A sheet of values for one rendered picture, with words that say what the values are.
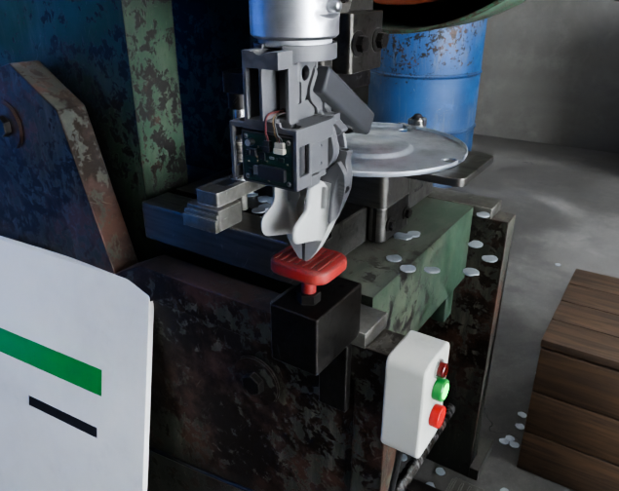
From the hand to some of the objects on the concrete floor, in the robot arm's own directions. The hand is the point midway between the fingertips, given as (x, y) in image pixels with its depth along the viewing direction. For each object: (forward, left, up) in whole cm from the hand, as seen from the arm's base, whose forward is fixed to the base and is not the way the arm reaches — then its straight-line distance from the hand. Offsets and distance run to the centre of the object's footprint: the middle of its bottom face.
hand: (309, 245), depth 59 cm
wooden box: (-58, -68, -77) cm, 118 cm away
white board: (+56, -17, -77) cm, 97 cm away
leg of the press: (+17, -68, -77) cm, 104 cm away
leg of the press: (+33, -17, -77) cm, 86 cm away
